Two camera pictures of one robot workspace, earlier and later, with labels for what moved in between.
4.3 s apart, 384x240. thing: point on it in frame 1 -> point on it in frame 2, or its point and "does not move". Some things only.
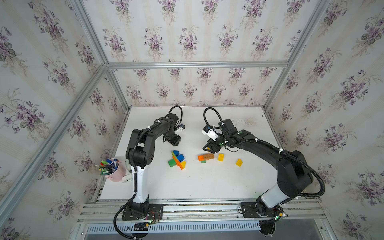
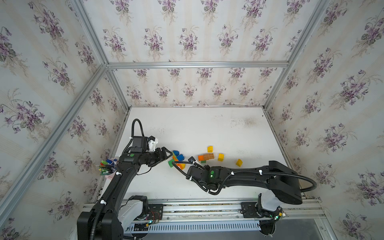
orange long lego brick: (178, 163) does not move
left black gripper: (174, 142) -> (159, 158)
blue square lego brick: (180, 157) does not move
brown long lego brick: (208, 156) does not move
